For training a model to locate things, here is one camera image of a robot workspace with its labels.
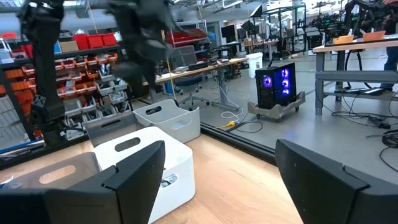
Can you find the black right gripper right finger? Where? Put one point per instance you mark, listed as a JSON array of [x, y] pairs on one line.
[[329, 199]]

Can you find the light grey plastic bin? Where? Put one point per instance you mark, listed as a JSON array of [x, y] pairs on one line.
[[183, 124]]

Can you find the rack with red bins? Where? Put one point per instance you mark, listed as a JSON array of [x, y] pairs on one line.
[[186, 35]]

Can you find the grey workbench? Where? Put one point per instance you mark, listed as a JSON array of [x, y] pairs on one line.
[[351, 46]]

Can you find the smoky translucent plastic bin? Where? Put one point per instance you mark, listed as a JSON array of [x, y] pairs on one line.
[[99, 135], [84, 168]]

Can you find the black aluminium frame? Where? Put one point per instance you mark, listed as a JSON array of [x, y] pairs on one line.
[[239, 143]]

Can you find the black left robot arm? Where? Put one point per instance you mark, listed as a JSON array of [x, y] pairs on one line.
[[42, 62]]

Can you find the long wooden desk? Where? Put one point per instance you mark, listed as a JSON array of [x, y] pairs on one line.
[[199, 70]]

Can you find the white plastic bin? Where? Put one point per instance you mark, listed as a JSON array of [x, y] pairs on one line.
[[174, 161]]

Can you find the grey wheeled dolly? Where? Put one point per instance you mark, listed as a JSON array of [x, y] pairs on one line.
[[276, 112]]

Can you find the black background robot arm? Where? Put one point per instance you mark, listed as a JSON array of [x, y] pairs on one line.
[[360, 15]]

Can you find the white antiseptic towelette packet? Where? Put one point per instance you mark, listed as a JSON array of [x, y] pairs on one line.
[[169, 180]]

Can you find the white bucket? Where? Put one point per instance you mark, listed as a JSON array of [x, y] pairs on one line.
[[254, 65]]

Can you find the parts shelf red bins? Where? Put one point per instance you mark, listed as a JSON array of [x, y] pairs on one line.
[[87, 81]]

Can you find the black frame workcell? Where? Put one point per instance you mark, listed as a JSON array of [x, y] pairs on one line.
[[280, 28]]

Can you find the computer tower purple fans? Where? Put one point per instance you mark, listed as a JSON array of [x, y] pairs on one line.
[[275, 85]]

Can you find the grey office chair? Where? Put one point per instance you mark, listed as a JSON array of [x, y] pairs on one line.
[[186, 57]]

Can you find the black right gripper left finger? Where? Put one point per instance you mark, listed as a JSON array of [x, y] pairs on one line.
[[93, 205]]

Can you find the orange tray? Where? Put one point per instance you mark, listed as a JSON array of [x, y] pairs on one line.
[[374, 35], [343, 39]]

